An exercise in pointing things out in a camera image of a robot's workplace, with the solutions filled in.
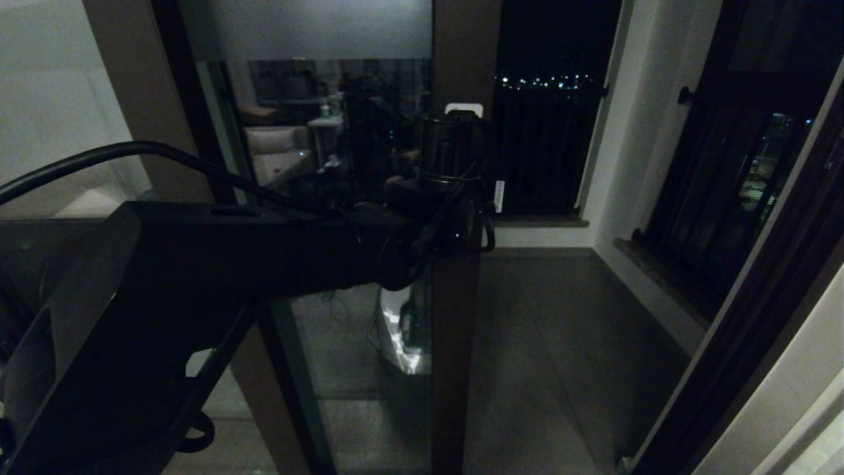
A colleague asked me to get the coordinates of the sliding glass door brown frame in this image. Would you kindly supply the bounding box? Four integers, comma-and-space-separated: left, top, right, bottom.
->
178, 0, 503, 475

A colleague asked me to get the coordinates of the long grey stone sill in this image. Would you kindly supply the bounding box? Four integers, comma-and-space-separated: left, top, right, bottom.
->
493, 215, 589, 229

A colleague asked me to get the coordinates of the long black balcony railing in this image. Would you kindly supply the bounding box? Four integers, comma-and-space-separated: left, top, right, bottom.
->
491, 82, 609, 217

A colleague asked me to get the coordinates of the dark brown door jamb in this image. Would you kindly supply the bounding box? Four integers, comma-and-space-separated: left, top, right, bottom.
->
630, 59, 844, 475

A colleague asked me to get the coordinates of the fixed glass door panel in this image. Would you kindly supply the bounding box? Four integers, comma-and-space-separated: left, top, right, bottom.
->
0, 0, 338, 475

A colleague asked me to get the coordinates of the light grey sofa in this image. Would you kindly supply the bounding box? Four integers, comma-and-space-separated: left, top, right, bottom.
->
0, 165, 159, 222

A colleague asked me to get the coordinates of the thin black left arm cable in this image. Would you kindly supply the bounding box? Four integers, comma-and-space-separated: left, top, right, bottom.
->
0, 140, 304, 210

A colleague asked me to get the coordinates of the looped black left arm cable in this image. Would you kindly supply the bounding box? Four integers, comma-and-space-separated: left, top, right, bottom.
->
177, 410, 217, 455

